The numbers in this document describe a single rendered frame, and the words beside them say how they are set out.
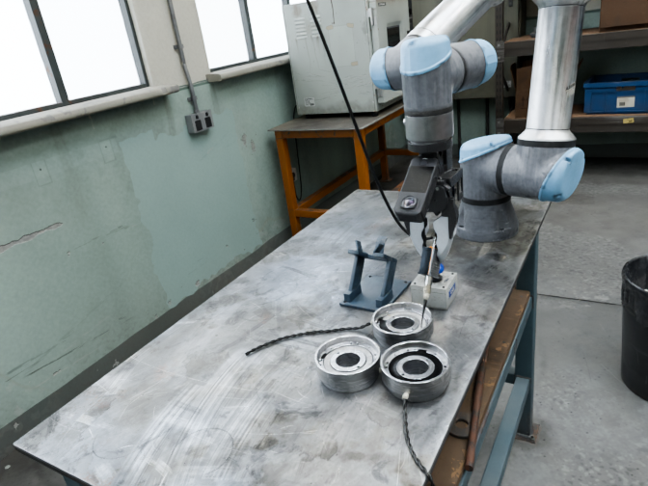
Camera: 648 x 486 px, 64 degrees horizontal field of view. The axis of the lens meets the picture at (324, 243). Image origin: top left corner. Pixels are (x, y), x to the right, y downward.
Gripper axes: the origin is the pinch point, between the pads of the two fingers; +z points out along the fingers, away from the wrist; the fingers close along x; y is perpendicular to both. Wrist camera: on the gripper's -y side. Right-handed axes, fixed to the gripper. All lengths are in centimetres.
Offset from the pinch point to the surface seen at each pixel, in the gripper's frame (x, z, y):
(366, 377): 2.4, 10.6, -21.9
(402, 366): -1.6, 10.5, -17.6
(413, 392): -5.3, 10.8, -22.1
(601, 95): 10, 36, 339
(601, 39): 11, -3, 327
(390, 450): -5.7, 13.2, -31.2
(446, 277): 0.8, 8.7, 8.7
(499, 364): -5.2, 38.2, 23.5
